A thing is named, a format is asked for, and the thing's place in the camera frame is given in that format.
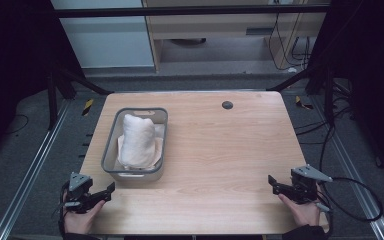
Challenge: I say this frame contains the black floor cables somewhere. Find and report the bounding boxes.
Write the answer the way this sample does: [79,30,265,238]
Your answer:
[294,88,358,172]

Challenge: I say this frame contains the black metal frame stand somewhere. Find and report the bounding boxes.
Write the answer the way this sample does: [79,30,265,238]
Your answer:
[45,63,115,132]
[265,62,337,128]

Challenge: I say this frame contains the person's right hand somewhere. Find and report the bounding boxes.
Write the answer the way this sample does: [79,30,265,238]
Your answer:
[277,194,323,228]

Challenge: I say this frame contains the black horizontal frame bar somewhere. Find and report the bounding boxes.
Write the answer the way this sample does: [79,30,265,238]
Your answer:
[51,4,332,19]

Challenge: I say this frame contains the pale beige cloth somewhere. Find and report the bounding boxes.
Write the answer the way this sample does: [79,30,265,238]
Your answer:
[116,123,166,171]

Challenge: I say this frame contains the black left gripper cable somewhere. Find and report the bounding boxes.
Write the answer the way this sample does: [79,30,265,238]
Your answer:
[57,180,72,236]

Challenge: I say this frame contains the white cabinet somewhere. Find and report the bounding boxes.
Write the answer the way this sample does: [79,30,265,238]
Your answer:
[50,0,156,70]

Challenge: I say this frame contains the dark curtain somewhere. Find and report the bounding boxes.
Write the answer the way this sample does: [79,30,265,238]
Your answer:
[0,0,85,164]
[307,0,384,186]

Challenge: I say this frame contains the grey-rimmed white plastic basket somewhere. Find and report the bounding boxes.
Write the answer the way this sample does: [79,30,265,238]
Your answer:
[100,106,170,183]

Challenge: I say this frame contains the black hanging cables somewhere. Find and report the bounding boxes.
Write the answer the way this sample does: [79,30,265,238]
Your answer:
[267,12,315,72]

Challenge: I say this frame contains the thin black floor cable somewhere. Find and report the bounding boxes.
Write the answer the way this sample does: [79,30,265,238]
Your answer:
[4,113,30,136]

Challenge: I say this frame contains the white towel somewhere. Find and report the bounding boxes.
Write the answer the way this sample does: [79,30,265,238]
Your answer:
[117,113,158,170]

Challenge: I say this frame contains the person's left hand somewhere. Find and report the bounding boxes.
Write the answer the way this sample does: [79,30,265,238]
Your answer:
[62,200,107,235]

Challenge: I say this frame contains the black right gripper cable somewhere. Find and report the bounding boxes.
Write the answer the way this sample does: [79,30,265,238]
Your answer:
[317,176,384,240]

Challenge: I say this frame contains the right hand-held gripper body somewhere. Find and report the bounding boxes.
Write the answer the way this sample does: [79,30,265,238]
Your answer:
[290,164,334,205]

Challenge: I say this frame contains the light wooden shelf unit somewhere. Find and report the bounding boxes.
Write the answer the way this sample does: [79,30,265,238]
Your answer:
[141,0,332,73]

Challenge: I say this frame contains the yellow black striped tape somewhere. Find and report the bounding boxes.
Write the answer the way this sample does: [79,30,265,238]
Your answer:
[294,95,315,111]
[81,98,95,117]

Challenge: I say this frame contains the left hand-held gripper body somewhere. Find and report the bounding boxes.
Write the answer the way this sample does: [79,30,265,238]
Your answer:
[62,171,98,215]

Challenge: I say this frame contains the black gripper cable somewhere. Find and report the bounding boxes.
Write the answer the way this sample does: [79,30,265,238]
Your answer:
[57,180,72,236]
[317,176,384,240]

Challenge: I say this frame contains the aluminium floor rail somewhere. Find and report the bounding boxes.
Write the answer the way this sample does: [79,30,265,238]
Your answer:
[312,95,384,240]
[0,99,72,240]

